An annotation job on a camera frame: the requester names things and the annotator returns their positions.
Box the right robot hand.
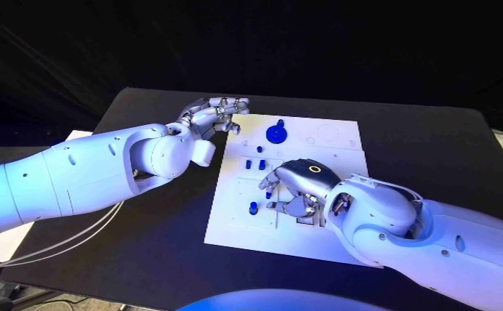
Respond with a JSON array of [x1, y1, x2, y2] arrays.
[[257, 158, 344, 218]]

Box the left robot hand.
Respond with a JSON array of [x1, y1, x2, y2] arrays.
[[177, 97, 253, 141]]

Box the white task board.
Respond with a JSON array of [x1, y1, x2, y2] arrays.
[[202, 113, 386, 270]]

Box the blue gear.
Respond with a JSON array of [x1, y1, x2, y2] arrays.
[[266, 125, 289, 145]]

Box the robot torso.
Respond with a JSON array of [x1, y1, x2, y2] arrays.
[[177, 288, 400, 311]]

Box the white flat panel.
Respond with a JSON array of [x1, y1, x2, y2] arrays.
[[0, 129, 96, 263]]

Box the white cable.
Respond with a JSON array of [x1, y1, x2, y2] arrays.
[[0, 203, 126, 267], [0, 201, 122, 265]]

